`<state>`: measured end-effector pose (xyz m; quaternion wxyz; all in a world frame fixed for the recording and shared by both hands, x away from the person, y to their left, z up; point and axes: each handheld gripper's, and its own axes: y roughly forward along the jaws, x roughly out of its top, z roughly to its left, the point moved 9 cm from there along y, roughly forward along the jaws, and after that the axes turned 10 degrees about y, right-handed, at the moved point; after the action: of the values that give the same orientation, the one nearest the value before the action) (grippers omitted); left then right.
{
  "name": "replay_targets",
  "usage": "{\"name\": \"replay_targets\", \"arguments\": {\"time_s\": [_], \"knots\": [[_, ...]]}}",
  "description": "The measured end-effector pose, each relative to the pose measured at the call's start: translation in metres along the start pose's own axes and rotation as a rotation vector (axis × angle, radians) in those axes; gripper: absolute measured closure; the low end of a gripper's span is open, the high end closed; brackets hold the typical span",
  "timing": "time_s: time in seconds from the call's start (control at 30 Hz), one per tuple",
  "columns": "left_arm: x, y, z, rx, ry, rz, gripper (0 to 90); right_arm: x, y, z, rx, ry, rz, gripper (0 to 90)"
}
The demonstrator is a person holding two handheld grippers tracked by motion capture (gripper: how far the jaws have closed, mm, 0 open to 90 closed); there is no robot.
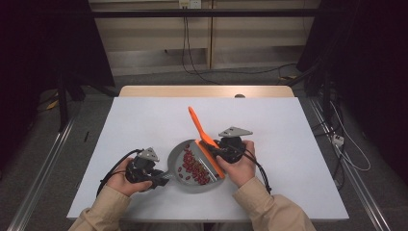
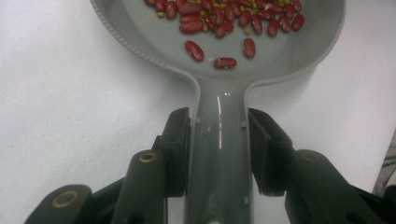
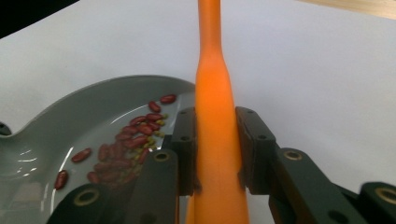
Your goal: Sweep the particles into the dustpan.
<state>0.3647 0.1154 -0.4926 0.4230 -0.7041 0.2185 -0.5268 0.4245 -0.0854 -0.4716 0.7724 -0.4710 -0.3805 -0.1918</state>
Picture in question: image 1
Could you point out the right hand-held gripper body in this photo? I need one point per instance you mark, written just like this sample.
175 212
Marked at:
232 147

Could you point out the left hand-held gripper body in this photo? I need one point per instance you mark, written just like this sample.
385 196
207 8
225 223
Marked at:
141 170

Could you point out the grey dustpan with orange edge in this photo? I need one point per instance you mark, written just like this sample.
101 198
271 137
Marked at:
176 160

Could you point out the orange brush with grey bristles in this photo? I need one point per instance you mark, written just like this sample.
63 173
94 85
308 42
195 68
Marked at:
198 126

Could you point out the group of red beans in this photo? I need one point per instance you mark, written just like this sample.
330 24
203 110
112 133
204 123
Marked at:
194 168

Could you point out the person's right hand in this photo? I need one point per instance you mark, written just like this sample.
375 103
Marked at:
240 170

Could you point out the person's left hand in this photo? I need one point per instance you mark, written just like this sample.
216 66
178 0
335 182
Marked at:
123 186

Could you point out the wooden table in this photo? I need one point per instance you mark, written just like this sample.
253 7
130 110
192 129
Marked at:
179 91

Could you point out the black metal stand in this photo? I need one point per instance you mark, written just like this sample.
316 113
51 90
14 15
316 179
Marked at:
63 102

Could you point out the white power adapter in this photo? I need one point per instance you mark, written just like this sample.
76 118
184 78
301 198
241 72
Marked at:
337 140

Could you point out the black horizontal bar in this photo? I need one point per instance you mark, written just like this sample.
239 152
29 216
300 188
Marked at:
205 13

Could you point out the dark curtain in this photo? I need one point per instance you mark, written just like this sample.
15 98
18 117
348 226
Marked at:
41 41
369 48

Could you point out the aluminium floor rail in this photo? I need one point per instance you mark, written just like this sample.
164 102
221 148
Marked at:
352 179
41 173

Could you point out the white wall socket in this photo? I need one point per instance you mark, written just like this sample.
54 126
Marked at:
190 3

